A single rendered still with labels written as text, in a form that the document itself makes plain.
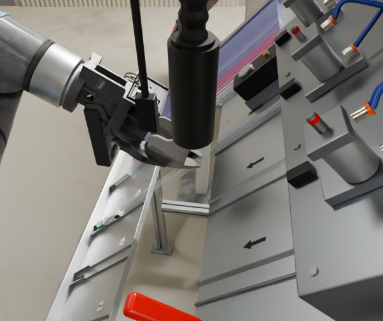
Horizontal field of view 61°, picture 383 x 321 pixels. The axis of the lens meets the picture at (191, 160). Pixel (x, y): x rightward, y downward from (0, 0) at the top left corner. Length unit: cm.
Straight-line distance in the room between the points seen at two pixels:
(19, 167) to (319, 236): 197
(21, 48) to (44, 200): 145
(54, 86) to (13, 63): 5
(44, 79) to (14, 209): 147
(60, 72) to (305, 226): 34
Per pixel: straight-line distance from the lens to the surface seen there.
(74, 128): 224
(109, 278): 57
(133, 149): 46
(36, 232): 174
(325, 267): 20
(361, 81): 28
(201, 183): 164
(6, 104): 51
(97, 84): 44
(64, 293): 70
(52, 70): 45
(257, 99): 48
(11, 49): 46
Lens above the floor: 133
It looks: 45 degrees down
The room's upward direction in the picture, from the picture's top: straight up
